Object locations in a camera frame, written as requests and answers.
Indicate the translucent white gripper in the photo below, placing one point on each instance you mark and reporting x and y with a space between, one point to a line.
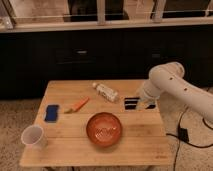
147 92

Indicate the white plastic bottle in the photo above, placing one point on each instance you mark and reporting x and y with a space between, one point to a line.
106 92

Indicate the orange carrot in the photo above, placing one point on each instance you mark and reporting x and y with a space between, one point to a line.
75 107

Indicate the blue sponge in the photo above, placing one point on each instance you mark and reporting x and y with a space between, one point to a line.
51 113

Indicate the orange ceramic bowl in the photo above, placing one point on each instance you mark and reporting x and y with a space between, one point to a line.
104 129

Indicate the white ceramic cup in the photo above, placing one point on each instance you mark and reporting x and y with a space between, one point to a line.
33 136

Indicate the dark cabinet counter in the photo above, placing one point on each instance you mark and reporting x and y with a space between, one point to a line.
29 60

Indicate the wooden table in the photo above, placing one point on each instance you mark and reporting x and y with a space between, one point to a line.
84 129

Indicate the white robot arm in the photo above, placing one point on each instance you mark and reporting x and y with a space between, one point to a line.
169 78

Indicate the black power adapter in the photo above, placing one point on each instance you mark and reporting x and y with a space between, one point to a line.
183 134

